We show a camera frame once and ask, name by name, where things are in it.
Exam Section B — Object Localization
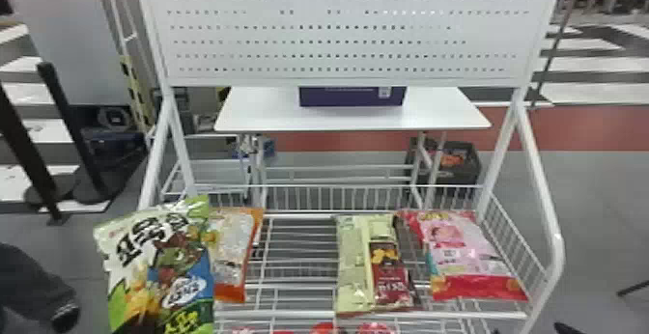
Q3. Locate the pink snack packet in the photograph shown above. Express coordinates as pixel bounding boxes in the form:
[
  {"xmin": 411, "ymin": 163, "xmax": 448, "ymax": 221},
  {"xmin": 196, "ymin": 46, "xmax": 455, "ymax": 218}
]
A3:
[{"xmin": 399, "ymin": 209, "xmax": 529, "ymax": 303}]

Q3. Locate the blue box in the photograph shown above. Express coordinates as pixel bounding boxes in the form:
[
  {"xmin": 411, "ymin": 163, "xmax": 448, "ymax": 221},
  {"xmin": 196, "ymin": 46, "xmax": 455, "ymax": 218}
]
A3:
[{"xmin": 298, "ymin": 86, "xmax": 409, "ymax": 108}]

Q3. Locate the white side table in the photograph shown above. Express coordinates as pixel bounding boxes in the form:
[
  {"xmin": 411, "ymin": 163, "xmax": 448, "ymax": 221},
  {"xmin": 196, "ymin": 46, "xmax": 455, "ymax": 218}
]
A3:
[{"xmin": 212, "ymin": 85, "xmax": 494, "ymax": 210}]

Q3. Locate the black crate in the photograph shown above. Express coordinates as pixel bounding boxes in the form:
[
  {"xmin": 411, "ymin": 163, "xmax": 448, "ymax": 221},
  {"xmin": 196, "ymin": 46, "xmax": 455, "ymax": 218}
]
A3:
[{"xmin": 404, "ymin": 137, "xmax": 483, "ymax": 186}]

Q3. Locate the black post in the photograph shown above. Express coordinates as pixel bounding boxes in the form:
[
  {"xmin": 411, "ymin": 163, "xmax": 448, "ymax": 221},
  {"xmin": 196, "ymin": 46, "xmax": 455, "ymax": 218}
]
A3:
[
  {"xmin": 0, "ymin": 83, "xmax": 72, "ymax": 227},
  {"xmin": 36, "ymin": 61, "xmax": 112, "ymax": 207}
]

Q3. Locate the orange snack packet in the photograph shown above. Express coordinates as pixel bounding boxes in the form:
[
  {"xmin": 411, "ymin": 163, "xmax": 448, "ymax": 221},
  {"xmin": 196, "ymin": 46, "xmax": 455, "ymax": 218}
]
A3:
[{"xmin": 207, "ymin": 206, "xmax": 266, "ymax": 305}]

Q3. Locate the white wire rack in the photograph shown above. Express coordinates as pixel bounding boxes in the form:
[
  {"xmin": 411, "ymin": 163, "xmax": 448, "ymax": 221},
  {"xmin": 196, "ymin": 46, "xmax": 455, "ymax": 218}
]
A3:
[{"xmin": 132, "ymin": 0, "xmax": 567, "ymax": 334}]

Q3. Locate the pale green snack packet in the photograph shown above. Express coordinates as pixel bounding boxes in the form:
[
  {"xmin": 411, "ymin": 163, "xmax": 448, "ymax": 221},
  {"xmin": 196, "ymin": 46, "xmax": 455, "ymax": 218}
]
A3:
[{"xmin": 333, "ymin": 213, "xmax": 422, "ymax": 318}]

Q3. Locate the red snack packet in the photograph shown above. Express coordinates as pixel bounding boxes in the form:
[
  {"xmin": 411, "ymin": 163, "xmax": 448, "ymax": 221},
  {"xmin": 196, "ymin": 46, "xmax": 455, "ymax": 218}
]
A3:
[
  {"xmin": 309, "ymin": 321, "xmax": 347, "ymax": 334},
  {"xmin": 355, "ymin": 321, "xmax": 398, "ymax": 334}
]

